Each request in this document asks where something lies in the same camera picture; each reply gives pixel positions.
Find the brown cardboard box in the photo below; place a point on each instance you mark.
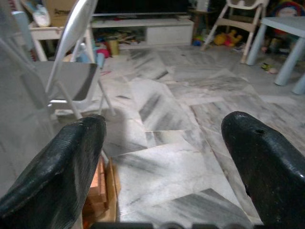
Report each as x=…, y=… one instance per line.
x=58, y=12

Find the gold metal can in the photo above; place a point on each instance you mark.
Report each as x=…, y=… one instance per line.
x=114, y=46

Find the yellow plush toy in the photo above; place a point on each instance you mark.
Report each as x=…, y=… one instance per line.
x=227, y=38

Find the black flat TV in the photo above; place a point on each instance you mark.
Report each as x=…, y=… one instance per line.
x=138, y=6

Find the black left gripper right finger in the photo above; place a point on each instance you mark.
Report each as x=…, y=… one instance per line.
x=269, y=171

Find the thin cardboard sheet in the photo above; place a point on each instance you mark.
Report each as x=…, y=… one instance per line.
x=112, y=186

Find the white baby high chair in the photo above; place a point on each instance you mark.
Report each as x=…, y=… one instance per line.
x=240, y=22

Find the white small desk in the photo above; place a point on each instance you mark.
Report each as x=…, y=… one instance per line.
x=44, y=33

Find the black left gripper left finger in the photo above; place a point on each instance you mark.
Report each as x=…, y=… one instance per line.
x=52, y=171

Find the white TV stand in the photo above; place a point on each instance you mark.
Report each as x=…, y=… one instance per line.
x=166, y=33

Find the light blue plastic table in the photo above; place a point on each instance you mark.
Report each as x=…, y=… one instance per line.
x=288, y=28

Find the orange red brick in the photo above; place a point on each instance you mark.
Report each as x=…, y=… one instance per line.
x=96, y=188

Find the white folding chair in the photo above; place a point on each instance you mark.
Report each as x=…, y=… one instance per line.
x=71, y=78

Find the dark wooden stool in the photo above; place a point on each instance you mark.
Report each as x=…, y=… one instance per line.
x=202, y=16

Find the white plastic bag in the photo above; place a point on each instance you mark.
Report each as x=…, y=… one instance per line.
x=41, y=15

